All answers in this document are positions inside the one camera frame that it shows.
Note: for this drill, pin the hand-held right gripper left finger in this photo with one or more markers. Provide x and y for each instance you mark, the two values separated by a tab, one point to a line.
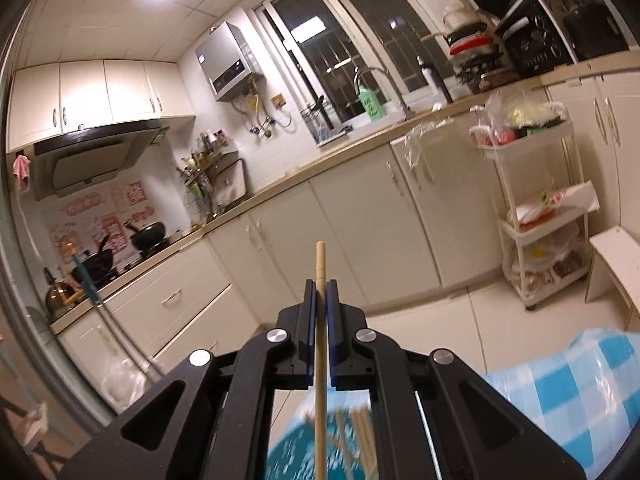
312	320

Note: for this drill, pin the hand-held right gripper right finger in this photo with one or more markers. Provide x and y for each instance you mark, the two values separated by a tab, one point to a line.
331	320

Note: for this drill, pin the wooden chopstick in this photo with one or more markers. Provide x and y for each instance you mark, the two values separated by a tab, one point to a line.
321	265

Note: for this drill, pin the teal round container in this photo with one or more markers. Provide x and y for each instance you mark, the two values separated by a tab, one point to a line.
290	452

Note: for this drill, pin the cream base cabinets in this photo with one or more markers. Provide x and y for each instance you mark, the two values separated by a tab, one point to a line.
350	230

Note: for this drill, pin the bundle of chopsticks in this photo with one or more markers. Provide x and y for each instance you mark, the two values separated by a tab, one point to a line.
357	440

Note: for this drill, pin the black wok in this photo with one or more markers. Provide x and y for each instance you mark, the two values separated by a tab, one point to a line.
95	262
147	237

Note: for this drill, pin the hanging plastic bag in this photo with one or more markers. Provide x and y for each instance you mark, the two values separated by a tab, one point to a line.
425	150

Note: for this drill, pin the clear plastic bag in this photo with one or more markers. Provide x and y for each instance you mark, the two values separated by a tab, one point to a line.
122	382

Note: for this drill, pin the dish drying rack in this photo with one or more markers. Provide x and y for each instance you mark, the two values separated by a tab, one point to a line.
322	120

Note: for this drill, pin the green bottle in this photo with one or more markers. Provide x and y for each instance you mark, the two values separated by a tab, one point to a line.
370	102

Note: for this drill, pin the white rolling cart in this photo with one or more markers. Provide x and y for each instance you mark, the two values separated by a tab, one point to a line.
545	200

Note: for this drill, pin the metal sink faucet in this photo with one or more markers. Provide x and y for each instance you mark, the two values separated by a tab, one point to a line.
385	80

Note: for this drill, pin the metal kettle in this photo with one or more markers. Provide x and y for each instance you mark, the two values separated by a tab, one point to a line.
62	300

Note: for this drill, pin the blue checkered tablecloth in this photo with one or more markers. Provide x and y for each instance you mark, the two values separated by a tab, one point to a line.
575	400

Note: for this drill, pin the range hood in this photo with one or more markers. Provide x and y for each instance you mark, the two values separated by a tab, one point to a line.
90	160

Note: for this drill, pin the kitchen window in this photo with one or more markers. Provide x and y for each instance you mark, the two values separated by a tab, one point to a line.
350	45

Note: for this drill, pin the white stool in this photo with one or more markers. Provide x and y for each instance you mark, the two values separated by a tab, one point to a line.
615	265

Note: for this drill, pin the stack of pots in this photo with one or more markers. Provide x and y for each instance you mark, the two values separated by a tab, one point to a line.
472	45

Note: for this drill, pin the pink cloth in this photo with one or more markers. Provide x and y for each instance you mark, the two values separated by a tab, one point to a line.
22	171

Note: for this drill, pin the black countertop oven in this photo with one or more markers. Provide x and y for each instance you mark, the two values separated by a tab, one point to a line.
537	40

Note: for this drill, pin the pink wall poster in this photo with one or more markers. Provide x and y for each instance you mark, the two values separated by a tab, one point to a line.
115	210

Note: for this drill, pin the grey door frame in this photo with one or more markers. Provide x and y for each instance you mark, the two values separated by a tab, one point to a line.
65	365

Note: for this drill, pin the grey wall water heater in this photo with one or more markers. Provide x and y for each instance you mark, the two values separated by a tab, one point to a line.
227	62

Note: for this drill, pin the cream wall cabinets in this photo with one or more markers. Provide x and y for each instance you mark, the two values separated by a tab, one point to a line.
100	100

